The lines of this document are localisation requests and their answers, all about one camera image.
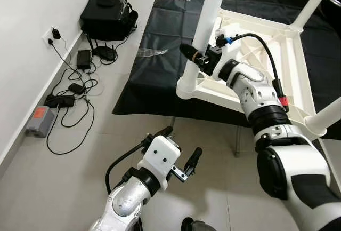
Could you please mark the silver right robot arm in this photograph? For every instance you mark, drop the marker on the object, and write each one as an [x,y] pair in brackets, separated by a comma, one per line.
[256,92]

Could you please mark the grey robot right leg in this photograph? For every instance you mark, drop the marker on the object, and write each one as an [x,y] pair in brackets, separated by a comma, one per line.
[197,225]

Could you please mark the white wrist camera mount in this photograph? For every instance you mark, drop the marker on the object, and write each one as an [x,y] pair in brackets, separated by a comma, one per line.
[160,159]
[222,32]

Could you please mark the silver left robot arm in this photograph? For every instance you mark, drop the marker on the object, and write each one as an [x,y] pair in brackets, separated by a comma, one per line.
[122,201]

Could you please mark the black wok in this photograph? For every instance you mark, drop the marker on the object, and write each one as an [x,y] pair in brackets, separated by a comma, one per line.
[334,7]

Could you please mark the tan rubber band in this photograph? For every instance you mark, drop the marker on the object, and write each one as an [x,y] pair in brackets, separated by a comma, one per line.
[196,56]

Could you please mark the black tablecloth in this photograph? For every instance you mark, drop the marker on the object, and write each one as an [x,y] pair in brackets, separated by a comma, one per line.
[149,81]

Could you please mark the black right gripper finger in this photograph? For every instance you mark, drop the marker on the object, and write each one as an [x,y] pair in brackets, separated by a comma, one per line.
[191,52]

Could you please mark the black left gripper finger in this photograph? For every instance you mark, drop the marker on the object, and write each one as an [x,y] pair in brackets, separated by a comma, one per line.
[164,131]
[193,159]

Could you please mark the small black power adapter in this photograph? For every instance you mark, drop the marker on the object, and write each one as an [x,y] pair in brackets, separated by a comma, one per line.
[76,88]

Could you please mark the black square case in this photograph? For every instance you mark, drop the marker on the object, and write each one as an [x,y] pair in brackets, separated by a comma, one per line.
[106,15]

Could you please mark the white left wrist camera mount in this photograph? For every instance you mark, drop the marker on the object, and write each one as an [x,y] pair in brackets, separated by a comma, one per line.
[160,159]

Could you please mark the black router with antennas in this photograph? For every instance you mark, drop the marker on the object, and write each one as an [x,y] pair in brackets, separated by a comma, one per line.
[106,54]

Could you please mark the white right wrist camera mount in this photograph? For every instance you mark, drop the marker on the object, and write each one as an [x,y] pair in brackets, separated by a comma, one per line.
[222,32]

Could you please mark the metal folding table frame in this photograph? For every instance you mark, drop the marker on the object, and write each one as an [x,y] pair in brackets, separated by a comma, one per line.
[237,140]

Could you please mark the white plastic table top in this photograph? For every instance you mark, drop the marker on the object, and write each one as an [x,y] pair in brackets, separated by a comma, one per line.
[295,71]

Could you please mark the black wall plug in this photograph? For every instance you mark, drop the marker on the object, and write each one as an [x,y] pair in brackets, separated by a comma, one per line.
[56,33]

